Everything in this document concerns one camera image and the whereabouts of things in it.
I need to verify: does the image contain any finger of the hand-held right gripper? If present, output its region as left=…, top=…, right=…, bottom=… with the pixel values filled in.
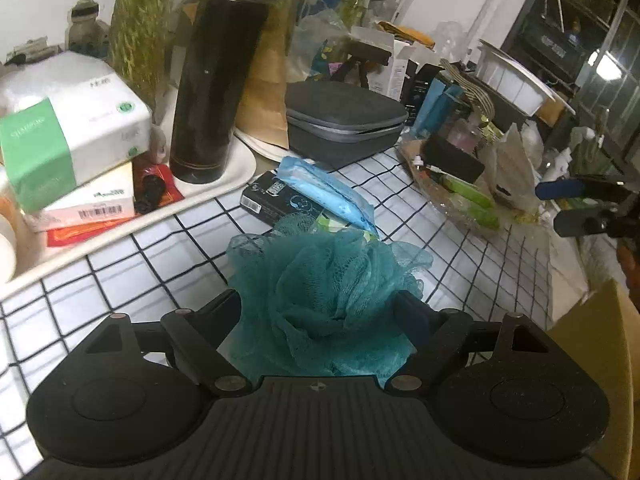
left=554, top=207, right=616, bottom=238
left=536, top=176, right=631, bottom=200

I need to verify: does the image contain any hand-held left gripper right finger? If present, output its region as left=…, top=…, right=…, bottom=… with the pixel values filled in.
left=387, top=292, right=558, bottom=393

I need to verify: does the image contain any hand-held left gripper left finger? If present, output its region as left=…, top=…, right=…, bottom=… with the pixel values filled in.
left=80, top=289, right=251, bottom=397

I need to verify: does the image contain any teal mesh bath loofah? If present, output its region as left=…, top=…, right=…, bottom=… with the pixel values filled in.
left=227, top=212, right=436, bottom=378

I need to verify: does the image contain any cardboard box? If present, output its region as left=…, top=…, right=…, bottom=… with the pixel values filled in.
left=545, top=277, right=640, bottom=480

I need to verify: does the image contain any blue soft packet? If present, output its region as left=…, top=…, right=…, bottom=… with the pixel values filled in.
left=276, top=156, right=379, bottom=238

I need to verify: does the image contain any crumpled white paper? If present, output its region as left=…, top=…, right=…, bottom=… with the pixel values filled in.
left=492, top=122, right=543, bottom=211

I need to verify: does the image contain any checkered tablecloth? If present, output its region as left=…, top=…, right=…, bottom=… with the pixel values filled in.
left=0, top=150, right=591, bottom=476

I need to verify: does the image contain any clear bag of toiletries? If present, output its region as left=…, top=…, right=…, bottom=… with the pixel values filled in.
left=400, top=135, right=546, bottom=236

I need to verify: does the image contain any pink liquid bottle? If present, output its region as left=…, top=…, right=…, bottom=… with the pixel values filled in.
left=447, top=117, right=482, bottom=153

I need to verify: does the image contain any black sponge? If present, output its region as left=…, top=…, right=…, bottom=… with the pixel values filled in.
left=419, top=135, right=486, bottom=184

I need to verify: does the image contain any green patterned packet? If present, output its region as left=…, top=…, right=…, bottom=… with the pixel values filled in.
left=315, top=215, right=378, bottom=241

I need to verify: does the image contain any small black printed box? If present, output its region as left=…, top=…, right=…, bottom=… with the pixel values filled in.
left=240, top=170, right=326, bottom=228

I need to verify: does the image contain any white round ribbed container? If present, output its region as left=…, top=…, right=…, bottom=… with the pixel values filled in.
left=475, top=39, right=576, bottom=117

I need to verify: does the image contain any white plastic tray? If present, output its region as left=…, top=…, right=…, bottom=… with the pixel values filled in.
left=232, top=127, right=301, bottom=163
left=0, top=85, right=258, bottom=286

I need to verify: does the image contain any blue box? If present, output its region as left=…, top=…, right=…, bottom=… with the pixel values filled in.
left=420, top=77, right=466, bottom=136

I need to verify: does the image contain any red packet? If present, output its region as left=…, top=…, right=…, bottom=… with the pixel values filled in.
left=46, top=160, right=181, bottom=248

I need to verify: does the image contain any pink white box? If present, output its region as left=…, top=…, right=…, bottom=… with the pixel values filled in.
left=22, top=160, right=137, bottom=233

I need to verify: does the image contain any tall black box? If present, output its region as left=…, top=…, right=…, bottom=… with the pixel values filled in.
left=402, top=64, right=446, bottom=126

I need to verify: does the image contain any white carton box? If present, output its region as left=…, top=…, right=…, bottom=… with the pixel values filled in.
left=350, top=25, right=426, bottom=101

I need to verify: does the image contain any grey zip case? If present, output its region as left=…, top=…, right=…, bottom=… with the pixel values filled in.
left=285, top=81, right=410, bottom=171

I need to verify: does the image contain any brown paper bag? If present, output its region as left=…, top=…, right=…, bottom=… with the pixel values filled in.
left=234, top=5, right=301, bottom=150

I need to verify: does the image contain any yellow cloth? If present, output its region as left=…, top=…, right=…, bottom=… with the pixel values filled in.
left=377, top=21, right=436, bottom=48

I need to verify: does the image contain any black thermos bottle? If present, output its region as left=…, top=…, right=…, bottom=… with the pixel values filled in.
left=169, top=0, right=305, bottom=185

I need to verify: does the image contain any green white tissue pack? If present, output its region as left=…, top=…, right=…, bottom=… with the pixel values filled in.
left=0, top=51, right=153, bottom=213

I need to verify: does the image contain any black handheld tool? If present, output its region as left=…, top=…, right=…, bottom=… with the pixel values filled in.
left=330, top=40, right=393, bottom=91

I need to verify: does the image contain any printed clear plastic bag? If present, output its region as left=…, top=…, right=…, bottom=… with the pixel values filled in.
left=292, top=7, right=353, bottom=81

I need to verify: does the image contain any small clear bottle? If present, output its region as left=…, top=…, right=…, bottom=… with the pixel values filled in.
left=65, top=0, right=111, bottom=56

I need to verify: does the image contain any striped fabric strap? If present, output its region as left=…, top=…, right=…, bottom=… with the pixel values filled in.
left=440, top=59, right=496, bottom=121

